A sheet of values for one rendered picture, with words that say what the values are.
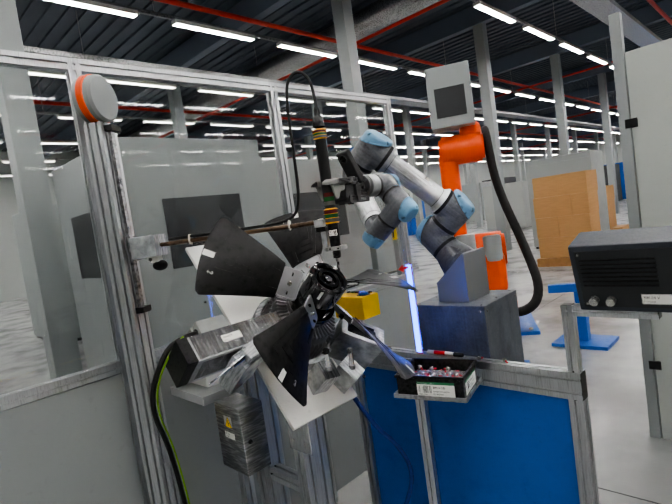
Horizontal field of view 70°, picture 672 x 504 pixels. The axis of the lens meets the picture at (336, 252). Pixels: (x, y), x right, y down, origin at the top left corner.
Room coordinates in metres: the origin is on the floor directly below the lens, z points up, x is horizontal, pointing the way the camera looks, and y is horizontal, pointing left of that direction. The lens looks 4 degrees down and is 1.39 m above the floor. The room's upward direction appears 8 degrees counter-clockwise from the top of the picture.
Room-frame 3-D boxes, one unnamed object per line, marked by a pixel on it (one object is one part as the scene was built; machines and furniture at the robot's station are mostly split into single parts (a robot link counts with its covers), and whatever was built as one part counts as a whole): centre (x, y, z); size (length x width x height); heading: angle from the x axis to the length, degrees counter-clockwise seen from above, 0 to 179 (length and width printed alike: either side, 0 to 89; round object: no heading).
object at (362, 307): (1.93, -0.05, 1.02); 0.16 x 0.10 x 0.11; 44
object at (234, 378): (1.28, 0.29, 1.03); 0.15 x 0.10 x 0.14; 44
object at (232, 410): (1.55, 0.39, 0.73); 0.15 x 0.09 x 0.22; 44
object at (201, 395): (1.78, 0.46, 0.84); 0.36 x 0.24 x 0.03; 134
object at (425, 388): (1.48, -0.26, 0.84); 0.22 x 0.17 x 0.07; 60
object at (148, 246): (1.58, 0.61, 1.38); 0.10 x 0.07 x 0.08; 79
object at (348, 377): (1.45, 0.02, 0.91); 0.12 x 0.08 x 0.12; 44
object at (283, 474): (1.53, 0.25, 0.56); 0.19 x 0.04 x 0.04; 44
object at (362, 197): (1.55, -0.08, 1.47); 0.12 x 0.08 x 0.09; 134
